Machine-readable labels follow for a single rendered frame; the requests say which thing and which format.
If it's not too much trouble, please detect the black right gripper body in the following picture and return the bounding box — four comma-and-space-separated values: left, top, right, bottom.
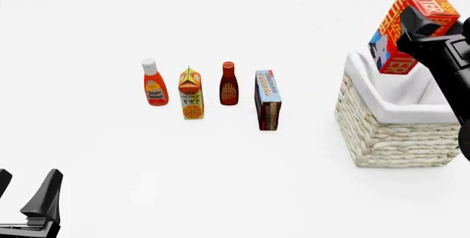
395, 20, 470, 71

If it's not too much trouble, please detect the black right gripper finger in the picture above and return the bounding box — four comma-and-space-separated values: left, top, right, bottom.
399, 4, 447, 40

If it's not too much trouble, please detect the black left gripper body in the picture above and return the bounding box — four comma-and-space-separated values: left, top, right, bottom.
0, 215, 62, 238

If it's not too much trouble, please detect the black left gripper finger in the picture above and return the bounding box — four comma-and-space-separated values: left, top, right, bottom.
0, 167, 13, 199
19, 167, 64, 225

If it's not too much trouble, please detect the red butter box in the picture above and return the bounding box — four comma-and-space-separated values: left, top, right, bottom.
368, 0, 461, 75

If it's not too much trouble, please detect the woven basket with white liner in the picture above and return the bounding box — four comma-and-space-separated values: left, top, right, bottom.
334, 51, 463, 168

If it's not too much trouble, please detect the red ketchup bottle white cap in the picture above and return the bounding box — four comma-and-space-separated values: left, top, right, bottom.
141, 57, 170, 107

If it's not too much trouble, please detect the chocolate pudding box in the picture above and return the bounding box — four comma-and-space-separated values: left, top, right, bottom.
253, 69, 283, 132

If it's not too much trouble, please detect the orange juice carton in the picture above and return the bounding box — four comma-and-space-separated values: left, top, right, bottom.
178, 65, 205, 120

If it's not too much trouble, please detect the brown BBQ sauce bottle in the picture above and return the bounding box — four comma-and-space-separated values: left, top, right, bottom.
219, 61, 239, 106

